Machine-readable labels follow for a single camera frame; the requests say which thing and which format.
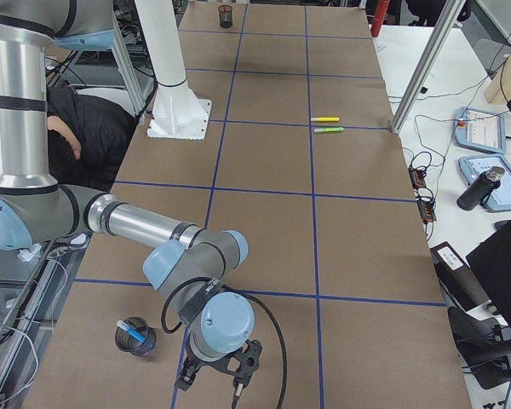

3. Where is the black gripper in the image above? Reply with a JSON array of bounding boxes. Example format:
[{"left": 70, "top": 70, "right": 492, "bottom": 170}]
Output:
[{"left": 175, "top": 349, "right": 208, "bottom": 389}]

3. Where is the blue highlighter pen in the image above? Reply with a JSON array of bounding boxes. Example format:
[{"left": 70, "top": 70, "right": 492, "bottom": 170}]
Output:
[{"left": 116, "top": 320, "right": 146, "bottom": 343}]

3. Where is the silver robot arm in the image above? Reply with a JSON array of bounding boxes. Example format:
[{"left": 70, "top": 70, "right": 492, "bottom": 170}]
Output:
[{"left": 0, "top": 1, "right": 261, "bottom": 390}]

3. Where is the right black mesh cup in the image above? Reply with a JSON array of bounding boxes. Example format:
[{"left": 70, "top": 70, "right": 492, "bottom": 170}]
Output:
[{"left": 115, "top": 316, "right": 157, "bottom": 357}]

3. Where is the black mesh cup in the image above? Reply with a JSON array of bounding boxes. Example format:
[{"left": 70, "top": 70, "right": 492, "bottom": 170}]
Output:
[
  {"left": 115, "top": 316, "right": 157, "bottom": 357},
  {"left": 218, "top": 4, "right": 233, "bottom": 29}
]

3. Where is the person in black jacket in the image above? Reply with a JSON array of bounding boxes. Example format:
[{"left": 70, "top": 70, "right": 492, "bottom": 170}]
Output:
[{"left": 47, "top": 88, "right": 136, "bottom": 191}]

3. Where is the green highlighter pen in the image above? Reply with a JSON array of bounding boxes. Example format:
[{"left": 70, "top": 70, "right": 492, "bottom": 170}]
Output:
[{"left": 313, "top": 126, "right": 344, "bottom": 134}]

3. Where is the yellow highlighter pen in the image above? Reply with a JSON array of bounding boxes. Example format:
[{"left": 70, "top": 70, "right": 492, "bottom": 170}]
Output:
[{"left": 310, "top": 117, "right": 340, "bottom": 124}]

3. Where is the black monitor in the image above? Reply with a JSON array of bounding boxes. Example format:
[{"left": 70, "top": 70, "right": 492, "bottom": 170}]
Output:
[{"left": 467, "top": 220, "right": 511, "bottom": 327}]

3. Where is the black water bottle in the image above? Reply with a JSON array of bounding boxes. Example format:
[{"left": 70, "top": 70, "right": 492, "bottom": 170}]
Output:
[{"left": 456, "top": 166, "right": 506, "bottom": 210}]

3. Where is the left black mesh cup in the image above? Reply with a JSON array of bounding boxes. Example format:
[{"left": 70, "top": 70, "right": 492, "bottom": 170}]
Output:
[{"left": 218, "top": 4, "right": 233, "bottom": 29}]

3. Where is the near teach pendant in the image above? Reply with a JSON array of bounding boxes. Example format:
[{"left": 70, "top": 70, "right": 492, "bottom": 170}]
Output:
[{"left": 456, "top": 154, "right": 511, "bottom": 212}]

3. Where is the teach pendant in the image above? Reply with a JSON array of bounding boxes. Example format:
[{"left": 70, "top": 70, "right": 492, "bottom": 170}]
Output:
[
  {"left": 456, "top": 154, "right": 511, "bottom": 212},
  {"left": 453, "top": 107, "right": 507, "bottom": 154}
]

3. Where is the far teach pendant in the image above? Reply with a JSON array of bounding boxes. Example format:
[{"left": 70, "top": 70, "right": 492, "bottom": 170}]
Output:
[{"left": 453, "top": 107, "right": 507, "bottom": 154}]

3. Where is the red cylinder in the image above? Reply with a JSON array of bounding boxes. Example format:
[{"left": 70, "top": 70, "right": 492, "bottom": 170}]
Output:
[{"left": 370, "top": 0, "right": 390, "bottom": 38}]

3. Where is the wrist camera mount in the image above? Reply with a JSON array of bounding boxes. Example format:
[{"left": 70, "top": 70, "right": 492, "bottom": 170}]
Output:
[{"left": 222, "top": 340, "right": 262, "bottom": 402}]

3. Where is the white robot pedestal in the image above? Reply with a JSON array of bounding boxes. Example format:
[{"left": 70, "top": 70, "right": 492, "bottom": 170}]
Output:
[{"left": 135, "top": 0, "right": 212, "bottom": 141}]

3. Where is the aluminium frame post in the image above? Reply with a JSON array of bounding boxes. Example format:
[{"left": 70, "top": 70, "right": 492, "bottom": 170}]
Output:
[{"left": 389, "top": 0, "right": 465, "bottom": 135}]

